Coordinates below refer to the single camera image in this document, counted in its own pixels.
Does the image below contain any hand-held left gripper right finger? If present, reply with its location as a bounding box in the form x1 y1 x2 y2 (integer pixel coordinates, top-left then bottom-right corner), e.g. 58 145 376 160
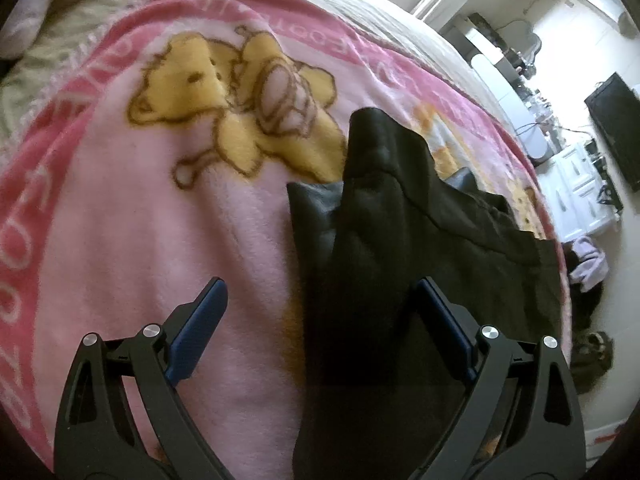
412 276 587 480

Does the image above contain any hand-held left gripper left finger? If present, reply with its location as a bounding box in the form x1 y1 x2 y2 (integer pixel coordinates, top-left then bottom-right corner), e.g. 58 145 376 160
52 276 230 480

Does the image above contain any black leather jacket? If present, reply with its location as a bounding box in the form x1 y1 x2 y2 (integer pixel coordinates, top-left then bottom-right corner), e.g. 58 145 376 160
286 107 566 480

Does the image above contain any dark clothes pile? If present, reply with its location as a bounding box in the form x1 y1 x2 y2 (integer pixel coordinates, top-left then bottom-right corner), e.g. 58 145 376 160
562 242 607 332

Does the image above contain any pink bear print blanket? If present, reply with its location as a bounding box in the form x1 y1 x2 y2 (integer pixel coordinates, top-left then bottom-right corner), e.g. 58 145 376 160
0 0 568 480

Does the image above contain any dark patterned bag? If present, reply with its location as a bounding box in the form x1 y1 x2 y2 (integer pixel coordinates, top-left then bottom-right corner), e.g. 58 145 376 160
570 331 615 394

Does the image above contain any white crumpled cloth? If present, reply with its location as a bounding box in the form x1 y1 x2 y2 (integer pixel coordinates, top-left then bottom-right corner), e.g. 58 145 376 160
570 236 609 291

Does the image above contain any white drawer cabinet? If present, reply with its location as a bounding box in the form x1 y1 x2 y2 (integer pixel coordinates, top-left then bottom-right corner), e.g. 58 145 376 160
537 140 620 243

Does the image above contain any white long desk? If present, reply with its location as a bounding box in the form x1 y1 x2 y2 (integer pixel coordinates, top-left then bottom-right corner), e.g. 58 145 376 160
442 12 557 167

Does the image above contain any black flat screen television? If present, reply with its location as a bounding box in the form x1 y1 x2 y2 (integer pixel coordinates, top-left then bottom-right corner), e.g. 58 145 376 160
584 72 640 186

